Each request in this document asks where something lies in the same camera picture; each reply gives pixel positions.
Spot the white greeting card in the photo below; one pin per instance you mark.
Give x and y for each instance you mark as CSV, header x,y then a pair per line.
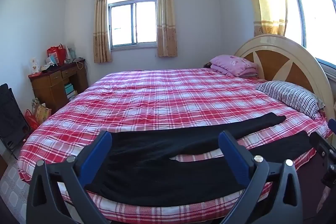
x,y
34,65

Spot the light blue box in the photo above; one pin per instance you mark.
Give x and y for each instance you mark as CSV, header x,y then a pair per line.
x,y
51,60

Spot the cream and wood headboard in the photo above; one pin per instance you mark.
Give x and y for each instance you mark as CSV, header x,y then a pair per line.
x,y
278,61

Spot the white paper bag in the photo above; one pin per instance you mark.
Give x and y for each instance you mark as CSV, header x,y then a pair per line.
x,y
70,53

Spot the large window beside headboard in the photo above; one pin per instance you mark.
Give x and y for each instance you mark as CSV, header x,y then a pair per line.
x,y
315,16

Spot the pink folded blanket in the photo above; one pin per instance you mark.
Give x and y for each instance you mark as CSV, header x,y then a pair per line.
x,y
233,62

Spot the beige patterned curtain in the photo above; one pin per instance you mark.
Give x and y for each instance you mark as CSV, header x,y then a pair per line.
x,y
101,24
166,16

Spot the striped pillow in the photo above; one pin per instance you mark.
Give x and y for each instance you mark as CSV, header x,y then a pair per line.
x,y
288,94

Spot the sliding window with grey frame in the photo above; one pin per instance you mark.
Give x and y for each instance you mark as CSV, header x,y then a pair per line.
x,y
136,22

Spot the black mesh rack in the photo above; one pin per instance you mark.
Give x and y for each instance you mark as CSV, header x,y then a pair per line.
x,y
11,113

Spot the maroon dotted mattress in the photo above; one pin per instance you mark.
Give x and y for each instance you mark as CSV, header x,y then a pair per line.
x,y
311,182

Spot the patterned paper bag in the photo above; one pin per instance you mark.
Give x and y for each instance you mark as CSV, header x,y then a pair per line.
x,y
42,112

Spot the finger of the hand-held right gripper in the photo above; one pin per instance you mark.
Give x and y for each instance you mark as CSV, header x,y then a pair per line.
x,y
324,146
332,125

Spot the black pants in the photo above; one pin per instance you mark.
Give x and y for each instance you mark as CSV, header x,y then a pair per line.
x,y
157,169

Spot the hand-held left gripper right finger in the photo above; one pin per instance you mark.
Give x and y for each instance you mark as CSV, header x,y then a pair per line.
x,y
233,155

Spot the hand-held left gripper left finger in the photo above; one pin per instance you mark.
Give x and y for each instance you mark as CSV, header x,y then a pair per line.
x,y
98,158

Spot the wooden desk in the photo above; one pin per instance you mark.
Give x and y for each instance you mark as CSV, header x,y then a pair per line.
x,y
52,87

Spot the red plastic bag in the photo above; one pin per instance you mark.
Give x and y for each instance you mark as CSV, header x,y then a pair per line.
x,y
31,121

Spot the red gift bag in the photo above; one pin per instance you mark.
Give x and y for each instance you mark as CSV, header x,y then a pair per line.
x,y
59,53

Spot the red plaid bed sheet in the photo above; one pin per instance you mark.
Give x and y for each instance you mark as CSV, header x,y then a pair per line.
x,y
170,98

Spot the person's right hand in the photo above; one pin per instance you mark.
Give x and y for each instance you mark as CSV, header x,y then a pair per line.
x,y
322,200

